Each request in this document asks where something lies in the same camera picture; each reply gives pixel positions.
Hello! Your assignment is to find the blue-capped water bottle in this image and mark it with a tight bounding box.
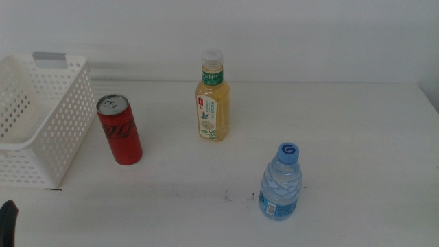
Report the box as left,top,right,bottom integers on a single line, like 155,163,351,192
259,142,303,222

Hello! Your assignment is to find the white perforated plastic basket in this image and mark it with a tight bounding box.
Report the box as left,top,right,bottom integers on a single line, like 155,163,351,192
0,51,97,189

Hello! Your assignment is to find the yellow tea bottle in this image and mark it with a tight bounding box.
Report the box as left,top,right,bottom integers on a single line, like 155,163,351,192
195,48,231,143

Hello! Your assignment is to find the red soda can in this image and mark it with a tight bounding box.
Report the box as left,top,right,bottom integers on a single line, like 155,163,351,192
95,93,143,166

